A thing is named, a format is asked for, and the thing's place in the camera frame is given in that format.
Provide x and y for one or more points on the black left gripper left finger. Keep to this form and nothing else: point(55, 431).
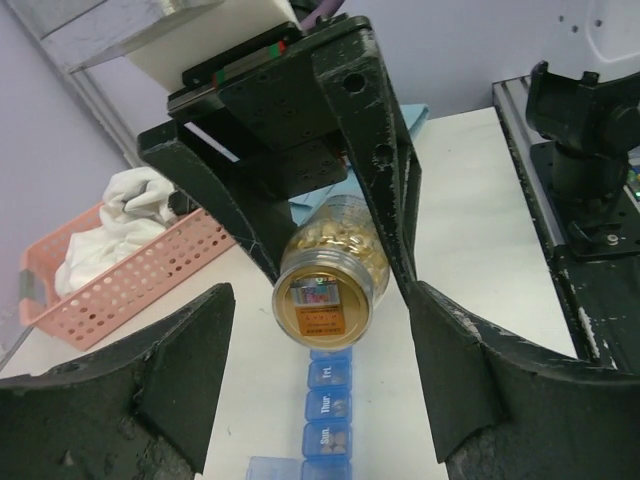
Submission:
point(140, 408)

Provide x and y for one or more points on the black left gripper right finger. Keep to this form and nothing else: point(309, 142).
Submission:
point(502, 407)

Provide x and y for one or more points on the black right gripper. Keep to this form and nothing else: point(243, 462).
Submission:
point(281, 115)

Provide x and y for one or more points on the clear bottle of yellow capsules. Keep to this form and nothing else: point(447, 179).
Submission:
point(341, 230)

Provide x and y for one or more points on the blue weekly pill organizer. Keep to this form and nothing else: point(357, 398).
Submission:
point(327, 435)

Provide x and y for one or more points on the light blue cloth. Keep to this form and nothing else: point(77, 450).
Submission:
point(302, 206)

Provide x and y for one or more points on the pink perforated plastic basket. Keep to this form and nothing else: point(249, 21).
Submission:
point(85, 317)

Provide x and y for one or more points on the white crumpled cloth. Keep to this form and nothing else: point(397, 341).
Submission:
point(135, 210)

